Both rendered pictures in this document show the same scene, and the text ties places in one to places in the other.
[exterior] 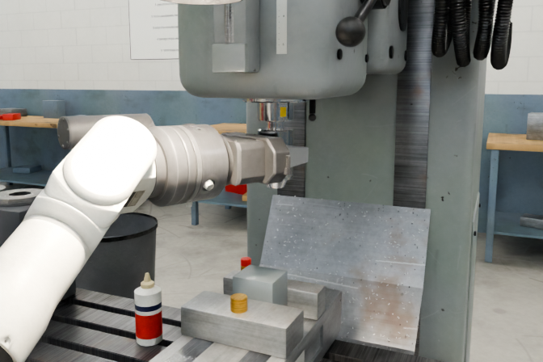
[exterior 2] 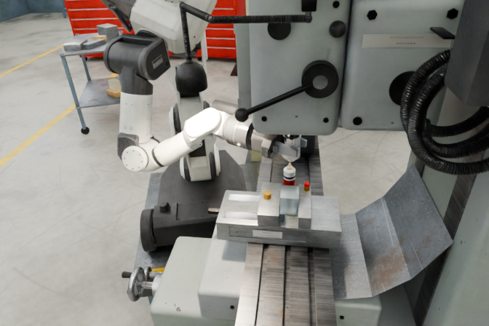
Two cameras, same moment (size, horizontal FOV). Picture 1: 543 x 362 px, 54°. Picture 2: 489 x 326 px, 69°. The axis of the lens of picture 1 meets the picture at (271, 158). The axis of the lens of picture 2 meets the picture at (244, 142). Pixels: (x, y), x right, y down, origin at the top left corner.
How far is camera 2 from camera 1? 89 cm
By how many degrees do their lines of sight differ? 73
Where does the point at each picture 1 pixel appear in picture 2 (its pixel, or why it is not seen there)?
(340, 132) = not seen: hidden behind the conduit
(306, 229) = (407, 195)
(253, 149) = (257, 140)
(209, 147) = (239, 131)
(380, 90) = (464, 135)
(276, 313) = (269, 208)
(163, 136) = (228, 120)
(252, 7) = (244, 84)
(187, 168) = (228, 135)
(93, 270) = not seen: hidden behind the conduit
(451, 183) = (468, 236)
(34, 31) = not seen: outside the picture
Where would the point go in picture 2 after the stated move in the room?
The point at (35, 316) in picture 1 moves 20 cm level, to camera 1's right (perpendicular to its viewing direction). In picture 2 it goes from (166, 156) to (173, 198)
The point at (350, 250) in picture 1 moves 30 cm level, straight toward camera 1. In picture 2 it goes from (409, 225) to (300, 238)
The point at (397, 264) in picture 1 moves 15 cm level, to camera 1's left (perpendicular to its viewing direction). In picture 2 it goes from (415, 255) to (379, 215)
